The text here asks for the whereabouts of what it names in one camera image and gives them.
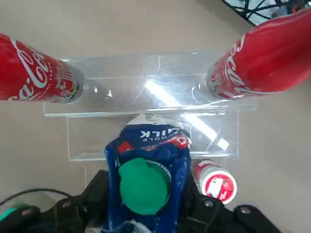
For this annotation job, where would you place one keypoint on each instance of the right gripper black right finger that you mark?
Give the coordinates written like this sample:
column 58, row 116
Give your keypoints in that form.
column 206, row 218

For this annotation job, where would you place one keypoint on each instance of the small red white bottle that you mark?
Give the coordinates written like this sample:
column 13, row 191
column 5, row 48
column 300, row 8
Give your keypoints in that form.
column 216, row 187

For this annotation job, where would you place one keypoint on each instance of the blue white milk carton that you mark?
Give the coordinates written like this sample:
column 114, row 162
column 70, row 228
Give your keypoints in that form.
column 145, row 189

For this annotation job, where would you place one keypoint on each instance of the red cola bottle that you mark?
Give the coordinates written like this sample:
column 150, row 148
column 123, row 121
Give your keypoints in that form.
column 29, row 70
column 262, row 60

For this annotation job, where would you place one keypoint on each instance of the clear acrylic display stand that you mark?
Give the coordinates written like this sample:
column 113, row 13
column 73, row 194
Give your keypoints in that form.
column 109, row 92

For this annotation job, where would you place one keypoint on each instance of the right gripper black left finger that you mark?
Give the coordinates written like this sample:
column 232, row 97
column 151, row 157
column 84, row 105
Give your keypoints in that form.
column 94, row 206

